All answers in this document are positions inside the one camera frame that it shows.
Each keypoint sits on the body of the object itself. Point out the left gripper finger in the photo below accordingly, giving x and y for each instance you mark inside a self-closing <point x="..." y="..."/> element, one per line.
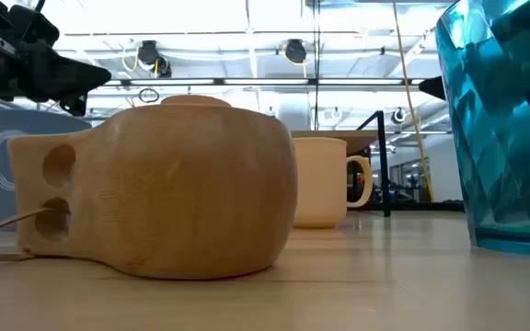
<point x="72" y="76"/>

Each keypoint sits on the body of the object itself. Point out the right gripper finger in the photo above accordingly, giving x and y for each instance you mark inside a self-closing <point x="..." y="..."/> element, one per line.
<point x="436" y="87"/>

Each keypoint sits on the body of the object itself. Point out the teal faceted plastic tumbler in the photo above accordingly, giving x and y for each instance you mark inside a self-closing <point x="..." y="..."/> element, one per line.
<point x="504" y="138"/>

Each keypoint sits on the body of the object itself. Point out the wooden shelf with black legs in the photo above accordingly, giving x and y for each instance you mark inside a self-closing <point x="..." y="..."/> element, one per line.
<point x="338" y="140"/>

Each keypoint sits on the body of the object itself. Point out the small black ceiling reel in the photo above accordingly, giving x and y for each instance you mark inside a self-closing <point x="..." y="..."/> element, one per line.
<point x="398" y="115"/>

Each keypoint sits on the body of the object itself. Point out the white round column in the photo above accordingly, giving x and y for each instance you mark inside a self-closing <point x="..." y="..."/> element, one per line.
<point x="295" y="115"/>

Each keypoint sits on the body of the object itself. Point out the black aluminium table frame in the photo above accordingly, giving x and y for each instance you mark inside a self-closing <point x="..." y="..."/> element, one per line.
<point x="430" y="207"/>

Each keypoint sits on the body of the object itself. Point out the black ceiling light rail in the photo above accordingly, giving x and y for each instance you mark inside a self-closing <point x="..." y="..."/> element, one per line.
<point x="265" y="82"/>

